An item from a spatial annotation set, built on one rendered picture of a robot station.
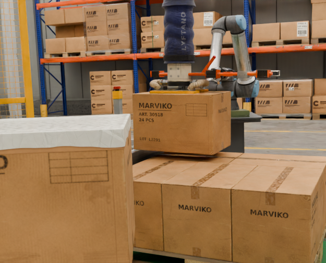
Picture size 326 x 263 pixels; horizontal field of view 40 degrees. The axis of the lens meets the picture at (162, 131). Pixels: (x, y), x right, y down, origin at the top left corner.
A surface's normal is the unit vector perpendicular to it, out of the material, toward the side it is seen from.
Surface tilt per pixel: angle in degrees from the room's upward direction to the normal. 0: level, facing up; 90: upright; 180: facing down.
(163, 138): 90
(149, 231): 90
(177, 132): 90
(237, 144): 90
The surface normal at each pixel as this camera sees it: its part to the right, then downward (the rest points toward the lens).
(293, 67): -0.35, 0.14
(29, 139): 0.03, 0.13
